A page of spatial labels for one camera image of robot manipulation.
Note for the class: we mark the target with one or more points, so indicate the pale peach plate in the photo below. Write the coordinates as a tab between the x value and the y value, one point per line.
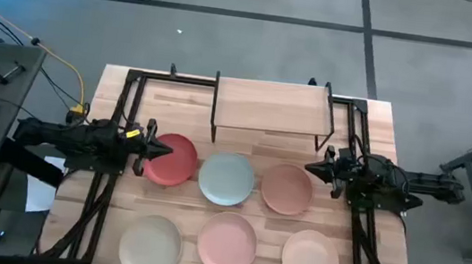
310	260

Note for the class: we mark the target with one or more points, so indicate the tan brown plate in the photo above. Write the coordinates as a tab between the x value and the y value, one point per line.
286	189

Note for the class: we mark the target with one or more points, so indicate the black metal rig frame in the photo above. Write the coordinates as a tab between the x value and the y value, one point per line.
137	75

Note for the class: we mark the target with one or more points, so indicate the yellow tag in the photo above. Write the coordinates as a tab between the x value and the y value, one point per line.
133	134

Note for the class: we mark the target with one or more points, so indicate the wooden shelf with black legs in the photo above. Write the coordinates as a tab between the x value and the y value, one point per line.
270	107

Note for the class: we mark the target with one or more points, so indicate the pink plate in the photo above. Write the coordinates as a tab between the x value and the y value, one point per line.
227	243

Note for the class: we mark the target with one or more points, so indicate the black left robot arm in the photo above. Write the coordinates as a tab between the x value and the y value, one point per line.
82	138

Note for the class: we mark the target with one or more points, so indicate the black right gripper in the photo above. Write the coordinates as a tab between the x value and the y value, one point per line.
337	171

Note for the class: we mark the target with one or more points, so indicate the white paper sheet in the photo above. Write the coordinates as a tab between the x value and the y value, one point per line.
38	195

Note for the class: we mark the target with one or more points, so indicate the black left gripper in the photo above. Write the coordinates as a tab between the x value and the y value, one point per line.
146	148

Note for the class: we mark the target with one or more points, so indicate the red plate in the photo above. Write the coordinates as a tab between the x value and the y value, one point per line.
178	163

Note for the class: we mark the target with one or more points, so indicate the light blue plate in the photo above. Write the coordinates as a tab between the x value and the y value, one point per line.
225	179

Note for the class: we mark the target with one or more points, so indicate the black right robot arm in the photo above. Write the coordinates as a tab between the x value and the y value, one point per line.
392	178

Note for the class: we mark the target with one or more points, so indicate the yellow plug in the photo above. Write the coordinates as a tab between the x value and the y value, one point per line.
77	109

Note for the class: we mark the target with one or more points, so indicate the grey beige plate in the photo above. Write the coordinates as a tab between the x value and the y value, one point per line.
150	248

